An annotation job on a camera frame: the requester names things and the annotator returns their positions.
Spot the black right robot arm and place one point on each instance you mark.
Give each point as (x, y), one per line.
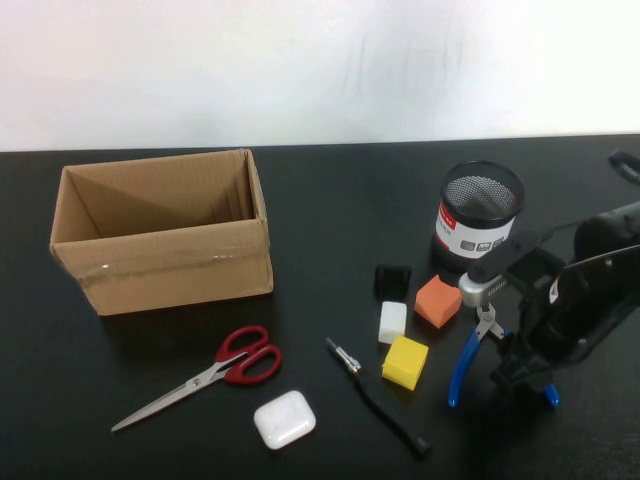
(610, 225)

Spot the orange block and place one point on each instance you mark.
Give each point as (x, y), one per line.
(437, 302)

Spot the yellow block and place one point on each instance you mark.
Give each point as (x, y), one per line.
(405, 362)

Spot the white block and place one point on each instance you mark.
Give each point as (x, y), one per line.
(392, 320)

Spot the white earbuds case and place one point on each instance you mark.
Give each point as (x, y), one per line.
(284, 419)

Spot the black mesh pen holder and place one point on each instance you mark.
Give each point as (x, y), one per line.
(475, 235)

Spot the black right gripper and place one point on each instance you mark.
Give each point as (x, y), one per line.
(565, 320)

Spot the brown cardboard box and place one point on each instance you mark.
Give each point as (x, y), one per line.
(175, 270)

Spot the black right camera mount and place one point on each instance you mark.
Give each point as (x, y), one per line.
(535, 265)

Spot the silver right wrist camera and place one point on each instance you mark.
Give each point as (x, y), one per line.
(472, 292)

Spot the black block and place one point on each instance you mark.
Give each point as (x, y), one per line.
(392, 281)

